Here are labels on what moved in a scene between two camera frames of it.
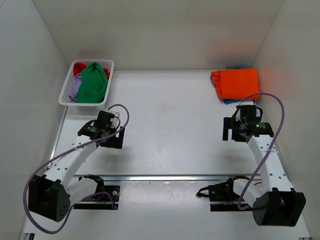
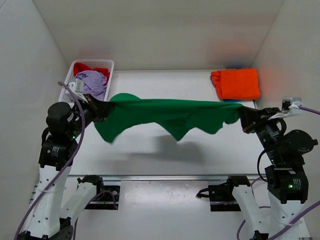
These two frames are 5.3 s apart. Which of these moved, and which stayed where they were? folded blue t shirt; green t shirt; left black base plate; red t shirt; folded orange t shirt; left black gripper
Moved: green t shirt; left black gripper
Stayed: folded orange t shirt; folded blue t shirt; left black base plate; red t shirt
